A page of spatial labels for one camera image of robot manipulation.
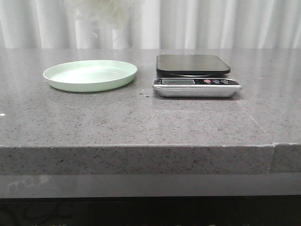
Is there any black silver kitchen scale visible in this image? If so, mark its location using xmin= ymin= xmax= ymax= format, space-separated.
xmin=152 ymin=55 xmax=242 ymax=98

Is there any white pleated curtain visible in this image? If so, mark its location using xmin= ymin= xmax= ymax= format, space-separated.
xmin=0 ymin=0 xmax=301 ymax=49

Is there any white vermicelli noodle bundle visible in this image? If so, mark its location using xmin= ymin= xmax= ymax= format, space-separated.
xmin=63 ymin=0 xmax=145 ymax=41

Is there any light green round plate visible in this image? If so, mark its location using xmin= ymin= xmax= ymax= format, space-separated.
xmin=43 ymin=60 xmax=137 ymax=92

